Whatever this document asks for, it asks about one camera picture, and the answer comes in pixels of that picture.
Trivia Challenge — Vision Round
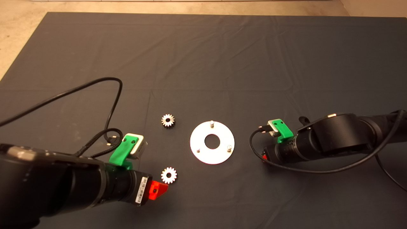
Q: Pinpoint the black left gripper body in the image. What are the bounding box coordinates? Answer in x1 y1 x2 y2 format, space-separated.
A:
128 170 153 206

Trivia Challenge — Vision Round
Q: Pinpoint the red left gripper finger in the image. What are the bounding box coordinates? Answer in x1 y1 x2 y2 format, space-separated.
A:
148 180 168 200

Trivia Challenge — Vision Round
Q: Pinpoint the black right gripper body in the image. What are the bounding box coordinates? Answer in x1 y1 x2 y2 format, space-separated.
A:
265 139 297 164

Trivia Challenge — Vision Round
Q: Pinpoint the lower white gear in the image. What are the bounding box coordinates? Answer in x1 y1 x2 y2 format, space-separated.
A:
161 167 178 184

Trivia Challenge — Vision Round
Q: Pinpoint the white gear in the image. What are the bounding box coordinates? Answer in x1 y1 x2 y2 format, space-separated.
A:
161 167 178 184
161 114 175 128

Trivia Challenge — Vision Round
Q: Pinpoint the upper white gear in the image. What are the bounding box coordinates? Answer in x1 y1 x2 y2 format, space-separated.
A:
161 114 175 128

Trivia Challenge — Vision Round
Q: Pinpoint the dark grey table cloth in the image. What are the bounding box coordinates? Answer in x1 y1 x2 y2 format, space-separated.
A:
0 12 407 229

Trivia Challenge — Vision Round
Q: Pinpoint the green right camera mount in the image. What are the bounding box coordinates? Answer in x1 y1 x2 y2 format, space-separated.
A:
273 119 294 143

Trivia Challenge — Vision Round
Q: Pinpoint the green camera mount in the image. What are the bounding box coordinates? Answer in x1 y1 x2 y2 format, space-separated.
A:
109 134 139 170
273 119 294 143

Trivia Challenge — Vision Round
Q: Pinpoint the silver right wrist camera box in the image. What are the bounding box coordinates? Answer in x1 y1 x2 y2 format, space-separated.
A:
267 120 280 138

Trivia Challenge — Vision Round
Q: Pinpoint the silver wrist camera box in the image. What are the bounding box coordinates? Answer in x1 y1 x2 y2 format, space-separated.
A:
267 120 280 138
130 134 148 159

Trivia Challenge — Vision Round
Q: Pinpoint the smooth black right camera cable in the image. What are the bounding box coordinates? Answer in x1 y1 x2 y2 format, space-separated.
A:
249 110 407 192

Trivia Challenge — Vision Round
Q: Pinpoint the smooth black camera cable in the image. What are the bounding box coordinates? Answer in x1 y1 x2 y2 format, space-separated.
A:
0 77 123 146
249 110 407 192

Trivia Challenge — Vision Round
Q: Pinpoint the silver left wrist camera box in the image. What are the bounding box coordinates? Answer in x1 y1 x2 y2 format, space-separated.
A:
130 134 148 159

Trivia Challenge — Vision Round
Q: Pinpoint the green left camera mount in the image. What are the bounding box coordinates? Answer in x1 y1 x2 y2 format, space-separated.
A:
109 134 139 170

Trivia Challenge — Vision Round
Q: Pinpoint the white round base plate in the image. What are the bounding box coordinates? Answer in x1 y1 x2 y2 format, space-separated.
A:
190 120 235 165

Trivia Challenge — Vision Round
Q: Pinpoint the smooth black left camera cable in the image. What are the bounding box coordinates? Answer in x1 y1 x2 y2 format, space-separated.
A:
0 77 123 146

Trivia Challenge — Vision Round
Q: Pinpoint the black braided cable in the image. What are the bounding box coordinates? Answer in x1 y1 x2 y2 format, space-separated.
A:
75 128 124 158

